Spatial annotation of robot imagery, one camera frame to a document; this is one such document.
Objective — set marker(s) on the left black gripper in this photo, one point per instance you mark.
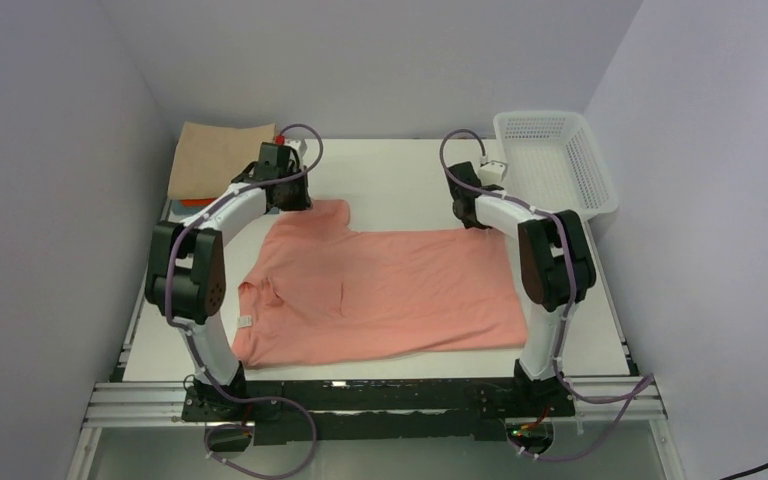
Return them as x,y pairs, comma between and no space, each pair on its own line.
304,203

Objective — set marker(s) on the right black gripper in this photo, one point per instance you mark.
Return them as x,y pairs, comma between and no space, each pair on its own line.
473,226

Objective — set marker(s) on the pink t shirt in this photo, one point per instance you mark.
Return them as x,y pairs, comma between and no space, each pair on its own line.
321,293

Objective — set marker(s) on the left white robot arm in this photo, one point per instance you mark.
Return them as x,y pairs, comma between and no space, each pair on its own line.
186,275

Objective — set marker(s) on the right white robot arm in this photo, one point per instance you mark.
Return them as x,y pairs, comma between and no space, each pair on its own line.
553,264

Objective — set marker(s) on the folded tan t shirt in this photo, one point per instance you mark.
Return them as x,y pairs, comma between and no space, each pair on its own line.
207,158

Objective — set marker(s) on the folded orange t shirt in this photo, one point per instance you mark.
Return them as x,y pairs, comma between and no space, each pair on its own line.
196,203

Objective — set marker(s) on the white plastic basket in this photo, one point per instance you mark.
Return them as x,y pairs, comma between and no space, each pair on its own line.
554,162

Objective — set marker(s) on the folded blue t shirt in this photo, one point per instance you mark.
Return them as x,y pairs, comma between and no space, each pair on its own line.
183,208

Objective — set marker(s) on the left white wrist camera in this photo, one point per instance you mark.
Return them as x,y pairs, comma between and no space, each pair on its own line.
298,145

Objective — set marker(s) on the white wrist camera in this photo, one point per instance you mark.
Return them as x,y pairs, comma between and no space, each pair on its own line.
492,172
298,145

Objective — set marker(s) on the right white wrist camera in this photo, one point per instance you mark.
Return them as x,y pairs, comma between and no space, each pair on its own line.
492,172

